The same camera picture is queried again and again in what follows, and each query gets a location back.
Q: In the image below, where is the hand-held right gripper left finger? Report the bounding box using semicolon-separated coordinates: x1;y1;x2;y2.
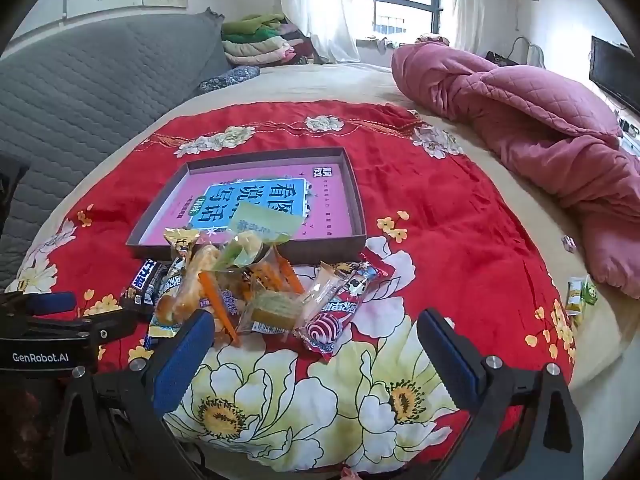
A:
52;310;216;480

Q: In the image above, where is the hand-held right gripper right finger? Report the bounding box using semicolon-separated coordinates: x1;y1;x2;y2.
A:
416;308;586;480

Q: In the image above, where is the white curtain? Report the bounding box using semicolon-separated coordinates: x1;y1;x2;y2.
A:
280;0;361;65
450;0;501;53

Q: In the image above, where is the black chocolate bar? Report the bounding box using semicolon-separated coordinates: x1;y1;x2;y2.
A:
120;258;168;313

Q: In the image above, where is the black television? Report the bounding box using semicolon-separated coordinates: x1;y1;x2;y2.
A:
589;36;640;111

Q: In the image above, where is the red milk candy packet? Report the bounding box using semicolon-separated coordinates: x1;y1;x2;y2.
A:
320;250;396;323

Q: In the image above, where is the blue floral cloth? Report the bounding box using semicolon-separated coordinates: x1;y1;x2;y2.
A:
199;65;261;95

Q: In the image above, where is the yellow cartoon snack packet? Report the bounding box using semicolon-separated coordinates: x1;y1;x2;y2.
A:
164;227;202;263

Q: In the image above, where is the red lollipop packet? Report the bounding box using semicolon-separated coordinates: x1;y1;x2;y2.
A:
294;310;357;362

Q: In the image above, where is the dark snack bar packet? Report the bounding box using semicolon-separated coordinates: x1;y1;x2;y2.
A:
162;257;190;291

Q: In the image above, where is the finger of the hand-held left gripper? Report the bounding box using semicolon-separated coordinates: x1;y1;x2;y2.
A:
20;307;138;348
0;291;77;322

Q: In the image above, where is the pale green snack packet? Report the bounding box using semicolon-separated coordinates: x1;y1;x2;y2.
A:
220;202;311;271

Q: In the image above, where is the stack of folded clothes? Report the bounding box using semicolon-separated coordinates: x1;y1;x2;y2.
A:
221;12;321;67

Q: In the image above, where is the grey shallow cardboard box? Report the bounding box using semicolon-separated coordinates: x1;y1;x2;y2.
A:
125;146;368;266

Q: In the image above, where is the clear green cake packet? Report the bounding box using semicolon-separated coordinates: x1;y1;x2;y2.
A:
236;285;313;337

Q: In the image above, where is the red floral blanket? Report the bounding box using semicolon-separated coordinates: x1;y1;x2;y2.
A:
10;101;581;476

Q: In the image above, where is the pink quilt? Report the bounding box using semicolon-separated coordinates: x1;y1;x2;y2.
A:
391;41;640;301

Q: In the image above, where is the beige snack packet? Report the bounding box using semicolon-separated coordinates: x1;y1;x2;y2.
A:
302;261;353;313

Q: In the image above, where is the clear bread packet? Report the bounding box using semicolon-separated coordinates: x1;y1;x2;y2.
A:
152;245;241;348

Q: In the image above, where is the yellow green small packet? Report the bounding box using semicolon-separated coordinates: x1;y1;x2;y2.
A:
565;280;586;317

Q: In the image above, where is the pink book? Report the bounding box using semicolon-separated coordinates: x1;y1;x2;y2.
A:
145;162;358;243

